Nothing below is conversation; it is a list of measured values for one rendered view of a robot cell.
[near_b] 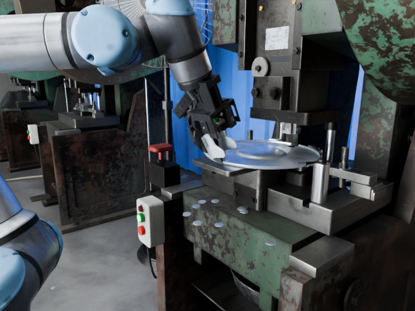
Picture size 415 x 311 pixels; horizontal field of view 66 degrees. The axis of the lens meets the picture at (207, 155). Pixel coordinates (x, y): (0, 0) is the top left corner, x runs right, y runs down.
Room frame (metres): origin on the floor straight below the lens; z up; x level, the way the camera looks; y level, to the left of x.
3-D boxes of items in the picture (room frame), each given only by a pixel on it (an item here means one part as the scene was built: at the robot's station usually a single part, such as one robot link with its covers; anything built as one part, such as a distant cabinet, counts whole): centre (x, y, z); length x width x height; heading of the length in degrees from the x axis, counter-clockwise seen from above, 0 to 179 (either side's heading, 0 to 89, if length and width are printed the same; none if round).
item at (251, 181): (0.78, -0.10, 0.72); 0.25 x 0.14 x 0.14; 129
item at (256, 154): (0.81, -0.14, 0.78); 0.29 x 0.29 x 0.01
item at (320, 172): (0.67, -0.25, 0.75); 0.03 x 0.03 x 0.10; 39
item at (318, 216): (0.89, -0.24, 0.68); 0.45 x 0.30 x 0.06; 39
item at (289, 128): (0.88, -0.23, 0.84); 0.05 x 0.03 x 0.04; 39
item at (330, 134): (0.86, -0.34, 0.81); 0.02 x 0.02 x 0.14
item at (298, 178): (0.89, -0.24, 0.72); 0.20 x 0.16 x 0.03; 39
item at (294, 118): (0.89, -0.24, 0.86); 0.20 x 0.16 x 0.05; 39
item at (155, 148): (1.00, 0.15, 0.72); 0.07 x 0.06 x 0.08; 129
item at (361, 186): (0.76, -0.34, 0.76); 0.17 x 0.06 x 0.10; 39
